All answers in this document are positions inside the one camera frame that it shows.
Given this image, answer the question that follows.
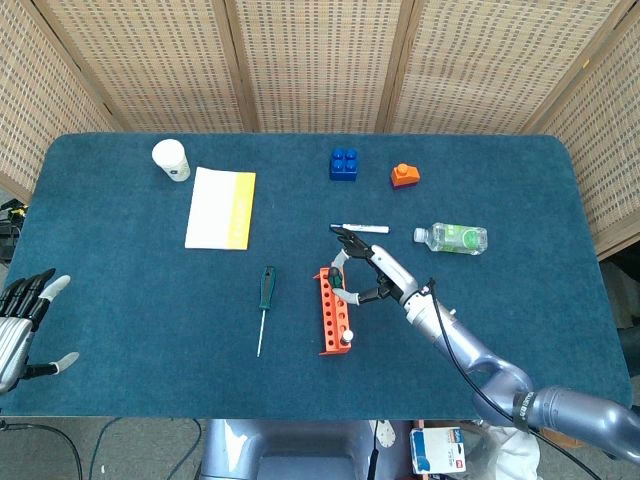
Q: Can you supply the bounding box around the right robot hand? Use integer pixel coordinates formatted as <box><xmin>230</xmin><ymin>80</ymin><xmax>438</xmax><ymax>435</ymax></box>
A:
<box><xmin>329</xmin><ymin>225</ymin><xmax>421</xmax><ymax>307</ymax></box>

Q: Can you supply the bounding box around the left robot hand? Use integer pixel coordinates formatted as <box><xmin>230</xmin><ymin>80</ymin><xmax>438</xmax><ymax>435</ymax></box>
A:
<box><xmin>0</xmin><ymin>268</ymin><xmax>81</xmax><ymax>396</ymax></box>

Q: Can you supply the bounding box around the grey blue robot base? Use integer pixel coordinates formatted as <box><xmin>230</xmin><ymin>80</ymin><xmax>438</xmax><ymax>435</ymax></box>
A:
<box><xmin>199</xmin><ymin>418</ymin><xmax>416</xmax><ymax>480</ymax></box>

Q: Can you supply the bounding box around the orange test tube rack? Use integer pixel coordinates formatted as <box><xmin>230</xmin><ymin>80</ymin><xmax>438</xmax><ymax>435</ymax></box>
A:
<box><xmin>318</xmin><ymin>267</ymin><xmax>354</xmax><ymax>357</ymax></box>

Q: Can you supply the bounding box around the white blue marker pen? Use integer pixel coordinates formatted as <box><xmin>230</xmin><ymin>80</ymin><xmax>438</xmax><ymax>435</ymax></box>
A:
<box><xmin>329</xmin><ymin>222</ymin><xmax>391</xmax><ymax>235</ymax></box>

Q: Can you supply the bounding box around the clear green label bottle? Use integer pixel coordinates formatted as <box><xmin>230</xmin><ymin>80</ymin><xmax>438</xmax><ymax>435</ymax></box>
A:
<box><xmin>412</xmin><ymin>221</ymin><xmax>489</xmax><ymax>257</ymax></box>

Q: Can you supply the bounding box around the orange purple building block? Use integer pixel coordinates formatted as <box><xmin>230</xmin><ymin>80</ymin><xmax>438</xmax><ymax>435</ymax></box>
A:
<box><xmin>389</xmin><ymin>162</ymin><xmax>421</xmax><ymax>190</ymax></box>

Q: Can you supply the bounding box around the black yellow floor equipment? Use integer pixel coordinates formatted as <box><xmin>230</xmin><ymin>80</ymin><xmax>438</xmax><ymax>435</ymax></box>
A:
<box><xmin>0</xmin><ymin>198</ymin><xmax>26</xmax><ymax>264</ymax></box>

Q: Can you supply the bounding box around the blue building block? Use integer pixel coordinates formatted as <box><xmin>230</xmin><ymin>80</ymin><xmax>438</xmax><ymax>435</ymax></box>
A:
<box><xmin>328</xmin><ymin>146</ymin><xmax>360</xmax><ymax>182</ymax></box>

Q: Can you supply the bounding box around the blue felt table cover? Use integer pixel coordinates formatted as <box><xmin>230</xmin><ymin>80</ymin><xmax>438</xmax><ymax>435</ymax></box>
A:
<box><xmin>0</xmin><ymin>132</ymin><xmax>634</xmax><ymax>420</ymax></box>

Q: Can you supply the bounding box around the teal black long screwdriver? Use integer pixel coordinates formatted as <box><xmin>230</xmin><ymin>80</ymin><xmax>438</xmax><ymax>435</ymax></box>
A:
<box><xmin>255</xmin><ymin>265</ymin><xmax>277</xmax><ymax>358</ymax></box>

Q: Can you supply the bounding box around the white blue cardboard box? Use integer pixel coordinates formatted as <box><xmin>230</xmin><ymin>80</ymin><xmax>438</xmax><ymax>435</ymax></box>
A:
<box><xmin>408</xmin><ymin>425</ymin><xmax>467</xmax><ymax>475</ymax></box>

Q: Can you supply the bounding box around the white yellow booklet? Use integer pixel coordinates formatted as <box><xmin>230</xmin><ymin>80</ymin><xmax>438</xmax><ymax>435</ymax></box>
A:
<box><xmin>184</xmin><ymin>166</ymin><xmax>257</xmax><ymax>250</ymax></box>

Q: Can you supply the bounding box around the white cloth bundle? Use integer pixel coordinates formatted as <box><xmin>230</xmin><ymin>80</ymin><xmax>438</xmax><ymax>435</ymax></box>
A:
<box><xmin>462</xmin><ymin>422</ymin><xmax>544</xmax><ymax>480</ymax></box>

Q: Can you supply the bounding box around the woven wooden folding screen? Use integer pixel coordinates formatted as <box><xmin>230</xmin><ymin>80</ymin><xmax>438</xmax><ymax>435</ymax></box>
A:
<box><xmin>0</xmin><ymin>0</ymin><xmax>640</xmax><ymax>261</ymax></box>

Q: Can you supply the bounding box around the white floral paper cup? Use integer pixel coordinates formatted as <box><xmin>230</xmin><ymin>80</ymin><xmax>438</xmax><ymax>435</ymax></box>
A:
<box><xmin>151</xmin><ymin>138</ymin><xmax>192</xmax><ymax>183</ymax></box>

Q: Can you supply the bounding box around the black floor cable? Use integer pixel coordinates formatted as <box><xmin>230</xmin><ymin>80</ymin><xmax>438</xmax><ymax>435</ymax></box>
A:
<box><xmin>0</xmin><ymin>421</ymin><xmax>85</xmax><ymax>480</ymax></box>

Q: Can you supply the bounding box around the dark blue floor cable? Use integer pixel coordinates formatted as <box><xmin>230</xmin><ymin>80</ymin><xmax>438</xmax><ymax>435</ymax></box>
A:
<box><xmin>89</xmin><ymin>417</ymin><xmax>204</xmax><ymax>480</ymax></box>

